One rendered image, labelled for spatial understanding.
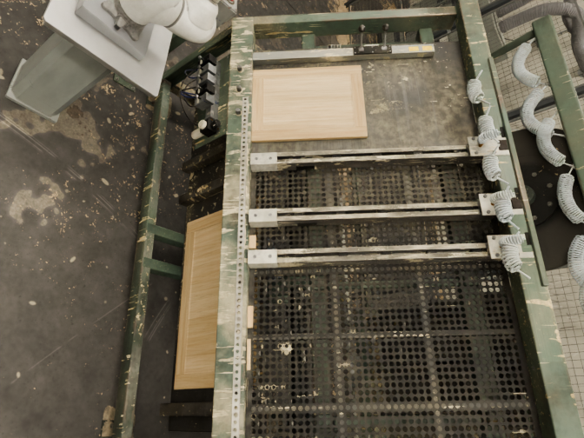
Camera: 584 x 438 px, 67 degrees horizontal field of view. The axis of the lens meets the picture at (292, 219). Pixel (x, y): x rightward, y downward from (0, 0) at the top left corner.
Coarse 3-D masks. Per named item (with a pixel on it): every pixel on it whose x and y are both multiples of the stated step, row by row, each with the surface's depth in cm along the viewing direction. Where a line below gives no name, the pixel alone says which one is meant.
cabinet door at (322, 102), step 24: (264, 72) 232; (288, 72) 231; (312, 72) 231; (336, 72) 230; (360, 72) 229; (264, 96) 226; (288, 96) 226; (312, 96) 225; (336, 96) 224; (360, 96) 223; (264, 120) 221; (288, 120) 220; (312, 120) 219; (336, 120) 219; (360, 120) 218
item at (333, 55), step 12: (348, 48) 233; (396, 48) 231; (420, 48) 231; (432, 48) 230; (264, 60) 233; (276, 60) 234; (288, 60) 234; (300, 60) 234; (312, 60) 234; (324, 60) 234; (336, 60) 234; (348, 60) 234
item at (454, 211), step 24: (504, 192) 178; (264, 216) 194; (288, 216) 194; (312, 216) 193; (336, 216) 193; (360, 216) 192; (384, 216) 192; (408, 216) 191; (432, 216) 192; (456, 216) 192; (480, 216) 193
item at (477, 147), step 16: (480, 144) 197; (496, 144) 198; (256, 160) 206; (272, 160) 205; (288, 160) 205; (304, 160) 204; (320, 160) 204; (336, 160) 204; (352, 160) 203; (368, 160) 203; (384, 160) 203; (400, 160) 204; (416, 160) 204; (432, 160) 204; (448, 160) 204; (464, 160) 204; (480, 160) 205
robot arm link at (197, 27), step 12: (192, 0) 182; (204, 0) 183; (216, 0) 186; (192, 12) 183; (204, 12) 185; (216, 12) 189; (180, 24) 184; (192, 24) 187; (204, 24) 189; (180, 36) 193; (192, 36) 192; (204, 36) 194
